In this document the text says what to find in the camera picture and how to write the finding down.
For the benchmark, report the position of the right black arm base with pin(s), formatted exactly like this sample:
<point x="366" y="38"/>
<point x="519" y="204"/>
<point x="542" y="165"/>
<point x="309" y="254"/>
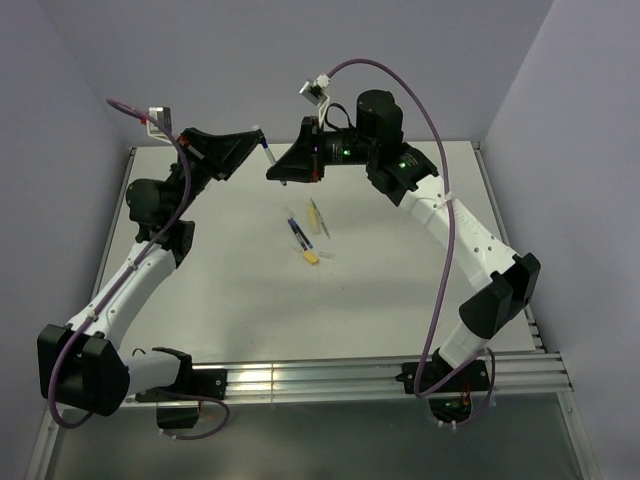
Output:
<point x="451" y="404"/>

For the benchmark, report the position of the yellow highlighter pen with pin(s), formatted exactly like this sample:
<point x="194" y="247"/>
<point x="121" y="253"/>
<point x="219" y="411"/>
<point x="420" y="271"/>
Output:
<point x="313" y="220"/>

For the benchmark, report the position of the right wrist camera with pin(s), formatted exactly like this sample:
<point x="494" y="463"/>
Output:
<point x="317" y="92"/>

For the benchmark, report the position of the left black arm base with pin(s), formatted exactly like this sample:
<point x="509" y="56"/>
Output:
<point x="179" y="408"/>

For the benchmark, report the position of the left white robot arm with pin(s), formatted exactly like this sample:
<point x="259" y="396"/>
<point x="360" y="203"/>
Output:
<point x="79" y="362"/>

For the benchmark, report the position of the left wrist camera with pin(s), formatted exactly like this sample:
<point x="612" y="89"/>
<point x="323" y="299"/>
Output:
<point x="162" y="125"/>

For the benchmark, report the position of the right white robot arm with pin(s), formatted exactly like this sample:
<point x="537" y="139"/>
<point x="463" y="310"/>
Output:
<point x="503" y="280"/>

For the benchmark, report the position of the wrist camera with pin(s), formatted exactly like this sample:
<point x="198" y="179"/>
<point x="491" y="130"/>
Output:
<point x="162" y="125"/>
<point x="317" y="92"/>

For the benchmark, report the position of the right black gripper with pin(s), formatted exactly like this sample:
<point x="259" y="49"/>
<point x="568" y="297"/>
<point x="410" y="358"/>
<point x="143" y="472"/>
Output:
<point x="300" y="163"/>

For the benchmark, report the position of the yellow highlighter cap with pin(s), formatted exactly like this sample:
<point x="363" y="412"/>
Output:
<point x="311" y="258"/>

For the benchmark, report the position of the aluminium rail frame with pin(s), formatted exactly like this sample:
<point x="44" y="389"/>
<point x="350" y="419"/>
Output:
<point x="339" y="416"/>

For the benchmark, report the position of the thin white pen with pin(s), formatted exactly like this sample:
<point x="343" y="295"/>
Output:
<point x="265" y="145"/>

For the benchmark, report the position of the blue barrel pen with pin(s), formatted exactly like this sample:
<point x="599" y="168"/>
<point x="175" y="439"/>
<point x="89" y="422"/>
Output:
<point x="299" y="234"/>

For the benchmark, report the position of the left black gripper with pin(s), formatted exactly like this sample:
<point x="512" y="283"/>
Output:
<point x="221" y="157"/>

